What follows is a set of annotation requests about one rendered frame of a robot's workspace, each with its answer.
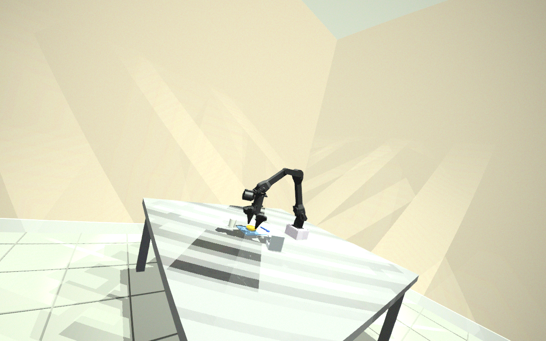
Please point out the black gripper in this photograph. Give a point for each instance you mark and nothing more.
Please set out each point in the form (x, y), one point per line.
(258, 218)

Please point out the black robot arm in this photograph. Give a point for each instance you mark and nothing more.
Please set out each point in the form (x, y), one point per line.
(259, 192)

